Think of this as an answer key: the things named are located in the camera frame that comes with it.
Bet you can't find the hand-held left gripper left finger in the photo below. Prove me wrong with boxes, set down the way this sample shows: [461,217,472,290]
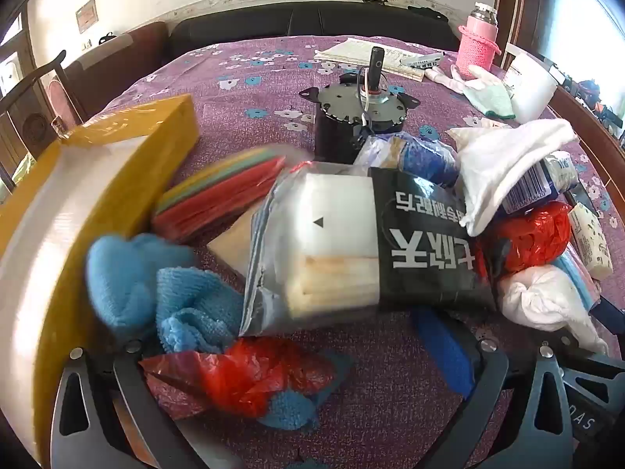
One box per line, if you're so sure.
[51,341,245,469]

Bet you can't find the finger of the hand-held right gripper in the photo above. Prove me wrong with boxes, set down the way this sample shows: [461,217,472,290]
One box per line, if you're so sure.
[588,298,625,334]

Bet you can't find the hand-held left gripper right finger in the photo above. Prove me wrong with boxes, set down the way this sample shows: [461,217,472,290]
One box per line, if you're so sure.
[405,309,574,469]

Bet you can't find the white plastic bag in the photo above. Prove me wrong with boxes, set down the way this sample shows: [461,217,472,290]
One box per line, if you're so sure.
[446,118,580,236]
[497,265,609,354]

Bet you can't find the blue microfiber towel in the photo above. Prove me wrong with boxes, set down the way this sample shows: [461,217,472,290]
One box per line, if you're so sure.
[87,233,246,354]

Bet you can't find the red plastic bag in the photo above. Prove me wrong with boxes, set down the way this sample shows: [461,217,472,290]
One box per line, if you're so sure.
[139,336,339,419]
[487,202,573,275]

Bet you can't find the black label zip bag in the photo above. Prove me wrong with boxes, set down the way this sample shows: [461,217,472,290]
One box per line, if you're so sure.
[241,160,495,339]

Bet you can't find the blue white tissue pack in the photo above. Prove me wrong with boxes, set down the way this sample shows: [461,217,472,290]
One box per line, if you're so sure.
[502,150,580,214]

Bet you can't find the blue fleece cloth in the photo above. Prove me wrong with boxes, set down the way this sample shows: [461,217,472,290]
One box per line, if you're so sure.
[258,351,353,431]

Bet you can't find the yellow cardboard box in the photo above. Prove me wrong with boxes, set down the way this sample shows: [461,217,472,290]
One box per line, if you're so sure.
[0,94,200,466]

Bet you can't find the beige napkin pack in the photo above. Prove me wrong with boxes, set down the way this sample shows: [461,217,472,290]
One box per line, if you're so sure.
[206,209,261,277]

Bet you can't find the blue scrubber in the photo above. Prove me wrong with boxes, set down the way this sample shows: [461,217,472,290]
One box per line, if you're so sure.
[353,133,461,190]

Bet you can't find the colourful sponge cloth pack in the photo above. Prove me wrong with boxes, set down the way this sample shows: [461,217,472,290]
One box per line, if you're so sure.
[150,147,287,243]

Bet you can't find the pile of assorted tools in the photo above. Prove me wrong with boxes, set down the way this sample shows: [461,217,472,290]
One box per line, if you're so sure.
[561,72,625,134]

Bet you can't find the white plastic jar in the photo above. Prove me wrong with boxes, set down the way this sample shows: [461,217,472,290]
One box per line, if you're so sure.
[502,53,558,124]

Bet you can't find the white work glove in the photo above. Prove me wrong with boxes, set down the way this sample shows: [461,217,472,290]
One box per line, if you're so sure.
[424,63,517,120]

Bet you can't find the dark wooden chair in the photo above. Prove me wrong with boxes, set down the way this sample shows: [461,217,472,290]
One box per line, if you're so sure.
[0,50,85,192]

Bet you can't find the paper sheets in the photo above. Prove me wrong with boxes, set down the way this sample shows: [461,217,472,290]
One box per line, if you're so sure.
[314,36,446,82]

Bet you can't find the pink bottle with knitted sleeve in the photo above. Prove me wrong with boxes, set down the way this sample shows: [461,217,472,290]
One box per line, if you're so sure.
[456,1,504,80]

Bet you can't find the purple floral tablecloth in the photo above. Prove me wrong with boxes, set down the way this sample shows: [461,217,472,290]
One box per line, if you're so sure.
[90,34,625,469]

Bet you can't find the wall plaque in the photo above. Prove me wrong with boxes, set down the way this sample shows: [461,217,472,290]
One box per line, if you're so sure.
[75,0,99,33]

